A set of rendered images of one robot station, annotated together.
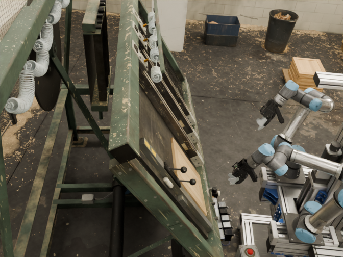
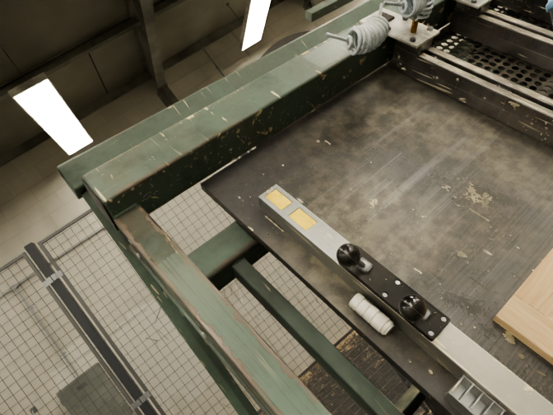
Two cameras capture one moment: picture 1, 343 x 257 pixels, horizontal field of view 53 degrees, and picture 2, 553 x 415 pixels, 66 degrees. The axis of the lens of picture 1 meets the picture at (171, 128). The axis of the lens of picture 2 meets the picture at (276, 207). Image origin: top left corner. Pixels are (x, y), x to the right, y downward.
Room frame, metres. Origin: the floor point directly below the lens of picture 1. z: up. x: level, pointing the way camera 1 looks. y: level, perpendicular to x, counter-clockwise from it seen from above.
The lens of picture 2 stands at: (1.06, -0.71, 1.65)
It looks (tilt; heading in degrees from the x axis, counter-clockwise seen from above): 2 degrees up; 74
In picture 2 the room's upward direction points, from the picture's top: 37 degrees counter-clockwise
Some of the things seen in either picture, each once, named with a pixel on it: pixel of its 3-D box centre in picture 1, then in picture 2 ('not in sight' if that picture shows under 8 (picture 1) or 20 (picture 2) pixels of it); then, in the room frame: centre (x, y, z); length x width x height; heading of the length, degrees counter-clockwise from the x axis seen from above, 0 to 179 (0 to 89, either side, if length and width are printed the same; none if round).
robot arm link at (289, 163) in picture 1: (295, 155); not in sight; (1.82, -0.92, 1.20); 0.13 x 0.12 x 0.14; 44
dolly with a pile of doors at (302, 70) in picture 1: (302, 75); not in sight; (4.70, -1.98, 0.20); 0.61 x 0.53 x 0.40; 179
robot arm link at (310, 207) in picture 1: (312, 213); not in sight; (1.32, -0.91, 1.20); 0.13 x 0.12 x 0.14; 153
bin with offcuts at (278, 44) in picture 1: (278, 31); not in sight; (5.99, -1.81, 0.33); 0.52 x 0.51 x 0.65; 179
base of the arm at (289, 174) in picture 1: (291, 167); not in sight; (1.82, -0.93, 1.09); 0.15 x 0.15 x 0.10
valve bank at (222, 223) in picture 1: (220, 216); not in sight; (1.60, -0.44, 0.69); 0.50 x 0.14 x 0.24; 7
